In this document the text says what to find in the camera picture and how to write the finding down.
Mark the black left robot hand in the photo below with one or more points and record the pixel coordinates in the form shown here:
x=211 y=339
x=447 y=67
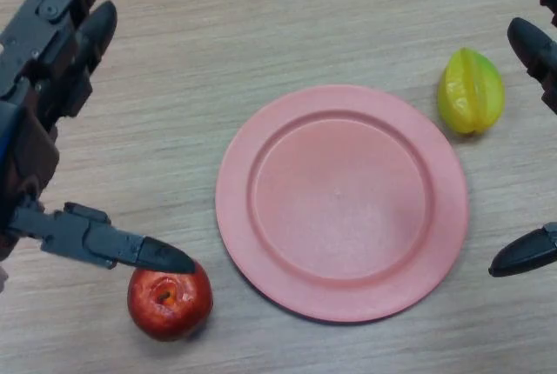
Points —
x=30 y=65

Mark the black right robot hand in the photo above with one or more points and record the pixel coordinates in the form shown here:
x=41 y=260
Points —
x=537 y=50

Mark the red apple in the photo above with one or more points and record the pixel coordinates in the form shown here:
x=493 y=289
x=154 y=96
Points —
x=169 y=304

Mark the yellow green starfruit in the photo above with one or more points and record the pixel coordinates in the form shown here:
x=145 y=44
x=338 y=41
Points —
x=470 y=91

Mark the pink round plate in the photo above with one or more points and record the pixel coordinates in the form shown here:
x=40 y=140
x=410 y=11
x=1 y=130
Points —
x=341 y=204

